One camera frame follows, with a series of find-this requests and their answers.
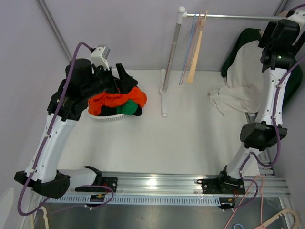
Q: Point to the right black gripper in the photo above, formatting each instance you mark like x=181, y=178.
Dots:
x=266, y=38

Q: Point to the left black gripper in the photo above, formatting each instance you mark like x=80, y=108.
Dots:
x=125, y=82

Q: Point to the orange t shirt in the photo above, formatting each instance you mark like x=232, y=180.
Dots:
x=115, y=100

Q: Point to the black t shirt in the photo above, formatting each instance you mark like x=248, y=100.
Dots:
x=107, y=111

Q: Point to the pink wire hanger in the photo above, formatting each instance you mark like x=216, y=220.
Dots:
x=193, y=47

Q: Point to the blue wire hanger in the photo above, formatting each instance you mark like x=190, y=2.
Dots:
x=189, y=47

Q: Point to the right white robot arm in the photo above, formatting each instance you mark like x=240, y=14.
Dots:
x=281, y=78

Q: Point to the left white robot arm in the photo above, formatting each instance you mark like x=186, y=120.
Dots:
x=83, y=81

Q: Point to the white t shirt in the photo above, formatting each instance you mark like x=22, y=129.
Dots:
x=222, y=108

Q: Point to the dark green t shirt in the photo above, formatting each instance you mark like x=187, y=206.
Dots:
x=242, y=70

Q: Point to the beige hanger on floor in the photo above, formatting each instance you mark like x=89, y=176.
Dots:
x=45, y=218

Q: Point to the wooden hanger on floor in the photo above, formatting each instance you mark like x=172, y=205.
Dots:
x=277, y=216

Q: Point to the white perforated basket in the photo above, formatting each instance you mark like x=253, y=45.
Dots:
x=110, y=118

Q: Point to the silver clothes rack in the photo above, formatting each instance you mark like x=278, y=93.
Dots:
x=181, y=14

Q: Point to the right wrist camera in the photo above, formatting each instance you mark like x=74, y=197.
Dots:
x=296, y=16

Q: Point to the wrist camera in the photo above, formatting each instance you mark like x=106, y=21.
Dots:
x=99, y=56
x=296, y=16

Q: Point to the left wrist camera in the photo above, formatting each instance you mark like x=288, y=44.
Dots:
x=99, y=56

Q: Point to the aluminium mounting rail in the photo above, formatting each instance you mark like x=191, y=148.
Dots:
x=163, y=184

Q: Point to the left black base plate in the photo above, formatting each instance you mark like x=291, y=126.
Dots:
x=104, y=184

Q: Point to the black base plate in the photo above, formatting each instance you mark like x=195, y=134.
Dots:
x=221, y=186
x=104, y=184

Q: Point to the white slotted cable duct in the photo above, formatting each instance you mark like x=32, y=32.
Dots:
x=138, y=200

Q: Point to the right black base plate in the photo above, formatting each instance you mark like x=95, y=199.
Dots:
x=221, y=186

